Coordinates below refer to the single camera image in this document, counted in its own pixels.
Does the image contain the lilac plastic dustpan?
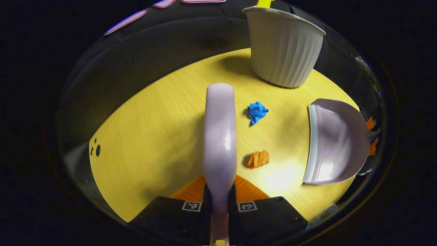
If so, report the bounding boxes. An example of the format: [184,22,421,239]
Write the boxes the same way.
[302,98,380,186]

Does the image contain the orange paper trash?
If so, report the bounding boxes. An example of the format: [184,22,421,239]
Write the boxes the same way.
[246,150,270,170]

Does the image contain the blue paper trash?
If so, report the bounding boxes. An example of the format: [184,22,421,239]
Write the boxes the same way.
[247,101,269,126]

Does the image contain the wooden desktop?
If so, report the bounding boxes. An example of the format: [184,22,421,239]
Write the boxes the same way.
[89,48,362,222]

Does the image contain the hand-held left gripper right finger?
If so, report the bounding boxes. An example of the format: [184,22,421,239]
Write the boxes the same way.
[229,174,309,246]

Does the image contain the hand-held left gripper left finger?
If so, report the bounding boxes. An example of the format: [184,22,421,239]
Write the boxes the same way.
[128,175,212,246]

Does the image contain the small lilac broom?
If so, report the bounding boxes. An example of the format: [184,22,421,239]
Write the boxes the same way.
[203,83,238,246]

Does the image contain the white ribbed garbage bin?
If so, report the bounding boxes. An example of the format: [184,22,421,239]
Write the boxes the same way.
[242,6,326,88]

